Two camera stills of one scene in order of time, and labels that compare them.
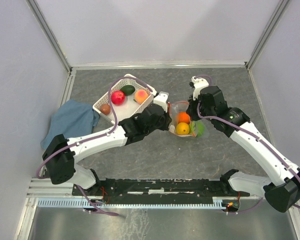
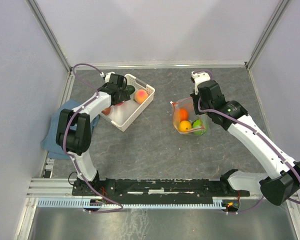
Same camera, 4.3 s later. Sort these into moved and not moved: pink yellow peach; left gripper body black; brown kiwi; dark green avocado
Moved: left gripper body black
Not moved: brown kiwi; pink yellow peach; dark green avocado
